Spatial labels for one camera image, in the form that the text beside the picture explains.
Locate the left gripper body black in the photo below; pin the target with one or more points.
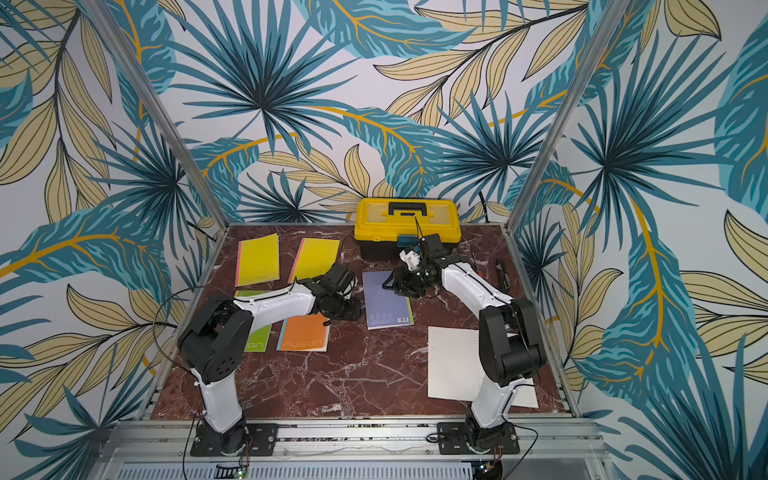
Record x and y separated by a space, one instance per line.
344 308

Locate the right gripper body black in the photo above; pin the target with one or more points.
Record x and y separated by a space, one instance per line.
405 282

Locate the yellow cover notebook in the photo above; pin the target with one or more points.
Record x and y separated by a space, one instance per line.
258 261
314 258

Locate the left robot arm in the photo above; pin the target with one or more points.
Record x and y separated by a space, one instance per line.
214 342

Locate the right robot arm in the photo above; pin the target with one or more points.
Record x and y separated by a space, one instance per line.
510 341

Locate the yellow black toolbox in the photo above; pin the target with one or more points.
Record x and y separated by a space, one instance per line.
385 226

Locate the orange handle screwdriver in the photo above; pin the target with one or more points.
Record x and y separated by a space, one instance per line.
475 264

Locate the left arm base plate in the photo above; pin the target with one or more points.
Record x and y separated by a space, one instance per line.
243 439

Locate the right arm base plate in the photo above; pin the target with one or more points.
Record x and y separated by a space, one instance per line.
465 438

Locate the aluminium front rail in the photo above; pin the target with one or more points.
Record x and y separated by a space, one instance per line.
540 447

